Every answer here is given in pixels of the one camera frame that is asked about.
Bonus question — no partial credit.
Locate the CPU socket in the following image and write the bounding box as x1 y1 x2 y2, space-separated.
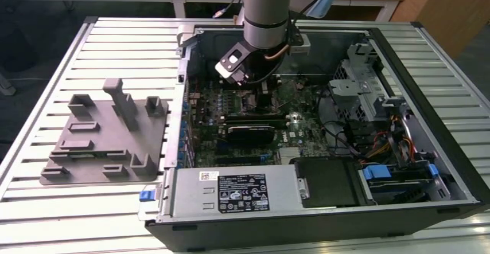
239 91 283 115

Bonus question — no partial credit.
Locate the metal socket cover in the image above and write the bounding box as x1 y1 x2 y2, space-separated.
272 89 283 114

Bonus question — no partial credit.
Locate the black RAM slot bank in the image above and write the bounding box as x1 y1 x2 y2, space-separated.
224 114 291 128

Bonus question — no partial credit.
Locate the green motherboard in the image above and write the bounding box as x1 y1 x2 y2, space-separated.
183 76 334 167

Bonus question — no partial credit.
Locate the metal drive cage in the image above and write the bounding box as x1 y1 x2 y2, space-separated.
327 43 387 123

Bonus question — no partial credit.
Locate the black graphics card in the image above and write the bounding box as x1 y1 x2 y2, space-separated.
226 125 278 146

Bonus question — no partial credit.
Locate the silver chipset heatsink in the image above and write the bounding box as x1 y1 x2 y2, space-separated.
279 147 302 163

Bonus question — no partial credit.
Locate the black expansion slot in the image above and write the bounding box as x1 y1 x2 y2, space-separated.
216 155 262 165

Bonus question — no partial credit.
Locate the black plastic shroud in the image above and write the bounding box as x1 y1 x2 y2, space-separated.
294 156 374 209

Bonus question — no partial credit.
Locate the blue disk carrier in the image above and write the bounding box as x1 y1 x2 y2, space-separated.
362 163 394 182

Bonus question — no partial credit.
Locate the silver power supply unit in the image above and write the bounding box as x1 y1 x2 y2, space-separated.
168 166 307 219

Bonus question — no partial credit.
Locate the grey parts rack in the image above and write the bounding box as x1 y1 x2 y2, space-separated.
40 78 171 186

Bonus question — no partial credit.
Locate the wooden cabinet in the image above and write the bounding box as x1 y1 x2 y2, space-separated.
390 0 490 57

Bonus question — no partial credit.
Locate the disk bay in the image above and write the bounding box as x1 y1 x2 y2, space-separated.
358 162 455 206

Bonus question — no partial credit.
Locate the black PC case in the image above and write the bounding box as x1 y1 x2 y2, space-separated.
137 24 490 253

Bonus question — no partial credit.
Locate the white chair foot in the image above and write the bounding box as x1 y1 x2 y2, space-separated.
0 73 16 96

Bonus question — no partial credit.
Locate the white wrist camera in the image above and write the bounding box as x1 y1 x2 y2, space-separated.
213 42 254 86

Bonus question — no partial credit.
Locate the thin wire locking lever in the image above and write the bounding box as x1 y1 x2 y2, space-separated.
280 92 304 108

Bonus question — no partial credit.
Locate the yellow red wire bundle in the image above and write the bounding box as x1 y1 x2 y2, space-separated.
358 115 420 165

